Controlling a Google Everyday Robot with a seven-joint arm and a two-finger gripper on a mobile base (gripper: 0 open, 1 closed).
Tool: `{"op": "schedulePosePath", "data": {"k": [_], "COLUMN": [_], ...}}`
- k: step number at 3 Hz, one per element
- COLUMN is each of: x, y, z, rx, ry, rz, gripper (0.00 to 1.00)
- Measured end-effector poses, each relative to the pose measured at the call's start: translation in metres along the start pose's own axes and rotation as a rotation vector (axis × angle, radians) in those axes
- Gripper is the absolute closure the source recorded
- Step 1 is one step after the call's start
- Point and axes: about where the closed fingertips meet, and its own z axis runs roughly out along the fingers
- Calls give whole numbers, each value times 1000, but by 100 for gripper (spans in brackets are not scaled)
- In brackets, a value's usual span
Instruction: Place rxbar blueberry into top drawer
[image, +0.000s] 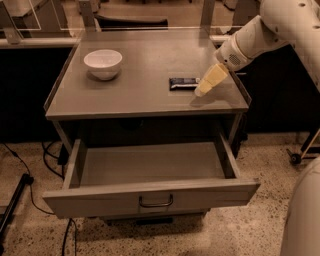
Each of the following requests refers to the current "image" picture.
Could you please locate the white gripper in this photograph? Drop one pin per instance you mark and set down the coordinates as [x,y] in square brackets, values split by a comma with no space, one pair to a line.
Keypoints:
[232,55]

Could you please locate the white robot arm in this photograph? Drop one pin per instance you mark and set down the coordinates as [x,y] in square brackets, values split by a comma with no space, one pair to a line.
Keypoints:
[281,22]

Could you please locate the grey open top drawer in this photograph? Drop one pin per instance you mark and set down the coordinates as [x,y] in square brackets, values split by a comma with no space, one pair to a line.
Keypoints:
[107,182]

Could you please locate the grey cabinet table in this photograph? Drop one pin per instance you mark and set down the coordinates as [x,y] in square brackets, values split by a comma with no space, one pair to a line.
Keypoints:
[136,107]

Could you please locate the white ceramic bowl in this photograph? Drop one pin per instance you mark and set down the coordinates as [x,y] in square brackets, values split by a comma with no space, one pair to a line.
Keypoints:
[103,64]

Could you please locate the black wheeled cart base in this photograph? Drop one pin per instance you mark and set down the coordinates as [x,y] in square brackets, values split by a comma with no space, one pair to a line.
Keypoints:
[308,149]

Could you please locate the black stand leg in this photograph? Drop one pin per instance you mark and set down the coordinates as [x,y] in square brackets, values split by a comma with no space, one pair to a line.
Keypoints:
[26,179]

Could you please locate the metal drawer handle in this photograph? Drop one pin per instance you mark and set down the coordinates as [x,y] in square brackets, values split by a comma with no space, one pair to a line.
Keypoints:
[145,204]

